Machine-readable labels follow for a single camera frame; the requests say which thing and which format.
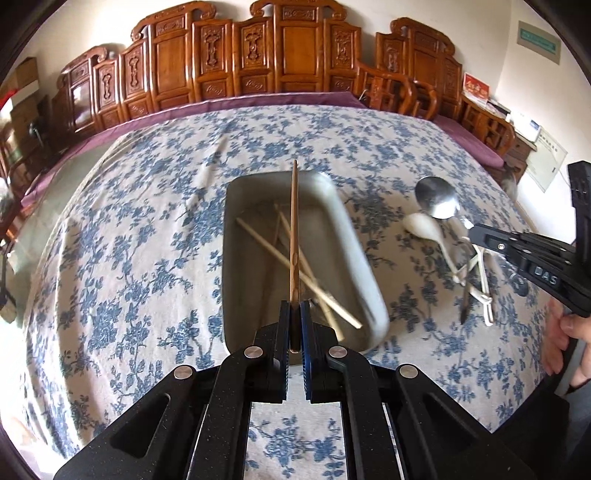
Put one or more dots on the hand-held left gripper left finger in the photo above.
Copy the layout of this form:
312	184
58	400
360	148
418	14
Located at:
284	323

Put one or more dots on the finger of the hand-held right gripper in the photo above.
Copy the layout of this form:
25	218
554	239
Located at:
581	198
491	240

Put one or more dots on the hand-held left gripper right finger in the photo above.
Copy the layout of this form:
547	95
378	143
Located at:
305	323

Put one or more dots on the wooden chopstick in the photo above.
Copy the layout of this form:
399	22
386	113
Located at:
332	323
263	240
311	274
294	221

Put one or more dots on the rectangular metal tray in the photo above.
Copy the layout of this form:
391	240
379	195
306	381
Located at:
258	286

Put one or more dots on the metal spoon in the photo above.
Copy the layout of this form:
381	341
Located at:
436	198

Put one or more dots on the person's right hand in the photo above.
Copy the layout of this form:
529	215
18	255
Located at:
556	344

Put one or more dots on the grey plastic bag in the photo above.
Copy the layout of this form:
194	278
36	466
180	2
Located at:
511	176

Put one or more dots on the wooden side table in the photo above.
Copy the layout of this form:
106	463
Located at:
519	152

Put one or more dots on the white blue box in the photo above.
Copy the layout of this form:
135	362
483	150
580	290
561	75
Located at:
525	125

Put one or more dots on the purple armchair cushion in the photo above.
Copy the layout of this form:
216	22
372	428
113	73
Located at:
471	141

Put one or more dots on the tissue box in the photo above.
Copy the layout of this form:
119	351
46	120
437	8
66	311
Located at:
498	107

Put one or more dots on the blue floral tablecloth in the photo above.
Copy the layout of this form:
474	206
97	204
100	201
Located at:
138	230

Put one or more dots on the carved wooden armchair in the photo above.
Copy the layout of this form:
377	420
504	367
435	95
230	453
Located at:
429	60

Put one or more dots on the carved wooden sofa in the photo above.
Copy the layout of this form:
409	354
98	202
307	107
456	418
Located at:
171	60

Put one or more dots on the dark wooden chair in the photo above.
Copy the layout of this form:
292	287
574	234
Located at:
14	175

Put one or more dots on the brown cardboard box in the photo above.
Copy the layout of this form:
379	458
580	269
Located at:
25	74

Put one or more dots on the white wall cabinet door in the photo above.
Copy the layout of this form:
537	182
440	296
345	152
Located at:
547	164

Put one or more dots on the grey wall electrical box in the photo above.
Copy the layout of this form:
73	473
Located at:
538	44

